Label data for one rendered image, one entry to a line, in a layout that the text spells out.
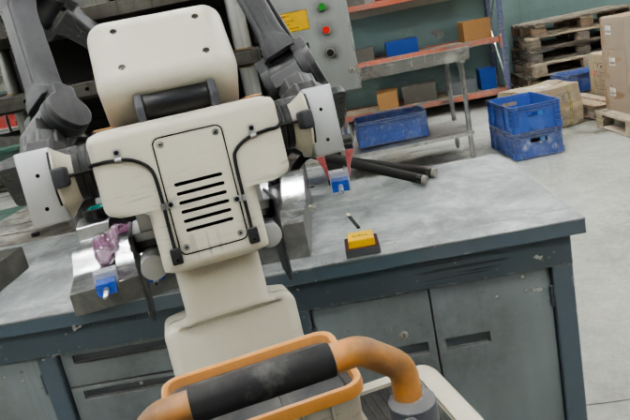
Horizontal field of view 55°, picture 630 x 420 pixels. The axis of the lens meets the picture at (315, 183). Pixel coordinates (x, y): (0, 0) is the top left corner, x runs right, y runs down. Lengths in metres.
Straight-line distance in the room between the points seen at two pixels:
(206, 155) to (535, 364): 1.07
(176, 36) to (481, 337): 1.05
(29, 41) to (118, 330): 0.73
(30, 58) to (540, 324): 1.26
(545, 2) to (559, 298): 6.99
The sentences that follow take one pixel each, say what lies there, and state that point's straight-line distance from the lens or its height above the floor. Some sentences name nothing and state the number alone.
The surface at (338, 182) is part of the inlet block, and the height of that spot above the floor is 0.94.
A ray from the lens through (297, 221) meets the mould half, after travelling 1.45.
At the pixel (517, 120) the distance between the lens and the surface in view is 5.00.
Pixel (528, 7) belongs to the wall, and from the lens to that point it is 8.35.
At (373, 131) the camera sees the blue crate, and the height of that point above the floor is 0.38.
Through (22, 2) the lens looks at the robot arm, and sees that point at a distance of 1.34.
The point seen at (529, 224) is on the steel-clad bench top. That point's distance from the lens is 1.47.
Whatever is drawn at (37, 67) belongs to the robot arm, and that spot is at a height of 1.35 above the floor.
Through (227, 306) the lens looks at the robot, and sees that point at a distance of 1.00.
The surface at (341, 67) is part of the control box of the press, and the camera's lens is 2.25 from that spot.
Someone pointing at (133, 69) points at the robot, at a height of 1.31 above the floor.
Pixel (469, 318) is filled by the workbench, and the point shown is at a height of 0.57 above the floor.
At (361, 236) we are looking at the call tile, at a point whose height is 0.84.
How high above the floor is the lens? 1.32
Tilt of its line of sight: 14 degrees down
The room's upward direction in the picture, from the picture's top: 12 degrees counter-clockwise
